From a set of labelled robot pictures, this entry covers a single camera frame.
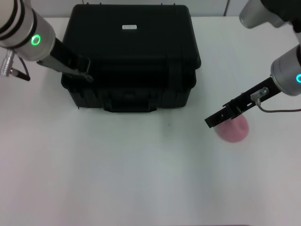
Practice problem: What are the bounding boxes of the black plastic carrying case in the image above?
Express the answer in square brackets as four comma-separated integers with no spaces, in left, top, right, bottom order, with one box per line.
[60,3,202,114]

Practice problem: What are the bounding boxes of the right arm cable with plug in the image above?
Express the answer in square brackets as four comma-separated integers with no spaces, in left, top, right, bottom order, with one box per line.
[250,87,301,113]

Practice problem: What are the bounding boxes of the black case carrying handle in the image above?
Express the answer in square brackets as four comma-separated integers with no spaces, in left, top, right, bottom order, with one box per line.
[103,98,158,113]

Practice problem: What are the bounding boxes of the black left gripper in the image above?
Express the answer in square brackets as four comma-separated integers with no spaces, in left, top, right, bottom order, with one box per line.
[36,39,95,83]

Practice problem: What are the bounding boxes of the left arm cable with plug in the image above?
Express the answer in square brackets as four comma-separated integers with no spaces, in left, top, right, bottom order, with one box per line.
[0,48,32,82]

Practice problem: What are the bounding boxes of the arm cable with plug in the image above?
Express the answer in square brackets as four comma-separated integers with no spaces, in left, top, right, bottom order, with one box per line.
[0,48,32,82]
[250,87,301,113]

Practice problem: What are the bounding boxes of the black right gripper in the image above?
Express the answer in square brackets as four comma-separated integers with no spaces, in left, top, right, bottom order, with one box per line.
[204,77,283,129]

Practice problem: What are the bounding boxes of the pink peach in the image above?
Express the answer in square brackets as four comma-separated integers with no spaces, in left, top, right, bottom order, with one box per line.
[214,115,250,143]

